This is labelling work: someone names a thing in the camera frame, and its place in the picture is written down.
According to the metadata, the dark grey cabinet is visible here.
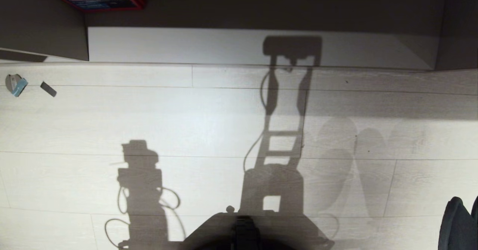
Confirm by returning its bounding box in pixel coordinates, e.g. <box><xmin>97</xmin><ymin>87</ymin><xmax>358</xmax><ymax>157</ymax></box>
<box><xmin>435</xmin><ymin>0</ymin><xmax>478</xmax><ymax>71</ymax></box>
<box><xmin>0</xmin><ymin>0</ymin><xmax>90</xmax><ymax>62</ymax></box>

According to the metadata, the grey scrap with blue tape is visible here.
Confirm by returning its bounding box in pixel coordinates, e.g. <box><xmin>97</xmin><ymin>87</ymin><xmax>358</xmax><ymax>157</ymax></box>
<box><xmin>5</xmin><ymin>74</ymin><xmax>29</xmax><ymax>97</ymax></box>

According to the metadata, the dark grey flat strip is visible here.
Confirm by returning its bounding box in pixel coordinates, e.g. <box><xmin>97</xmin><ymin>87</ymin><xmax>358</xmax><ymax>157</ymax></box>
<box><xmin>40</xmin><ymin>81</ymin><xmax>58</xmax><ymax>98</ymax></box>

